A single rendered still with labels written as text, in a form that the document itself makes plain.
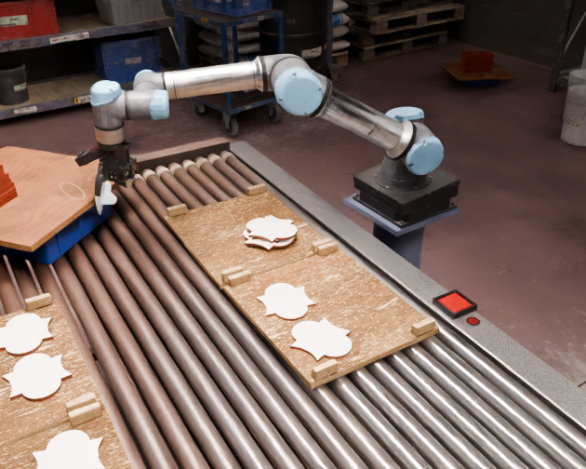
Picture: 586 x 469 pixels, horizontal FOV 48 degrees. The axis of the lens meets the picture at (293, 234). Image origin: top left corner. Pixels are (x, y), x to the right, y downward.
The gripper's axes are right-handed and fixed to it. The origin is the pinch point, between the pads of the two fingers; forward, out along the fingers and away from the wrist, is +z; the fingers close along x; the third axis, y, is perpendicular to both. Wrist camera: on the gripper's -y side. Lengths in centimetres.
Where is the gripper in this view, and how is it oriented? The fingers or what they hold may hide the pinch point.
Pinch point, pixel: (111, 200)
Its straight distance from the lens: 192.5
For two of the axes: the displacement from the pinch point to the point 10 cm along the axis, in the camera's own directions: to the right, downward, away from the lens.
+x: 2.8, -5.5, 7.8
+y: 9.6, 2.2, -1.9
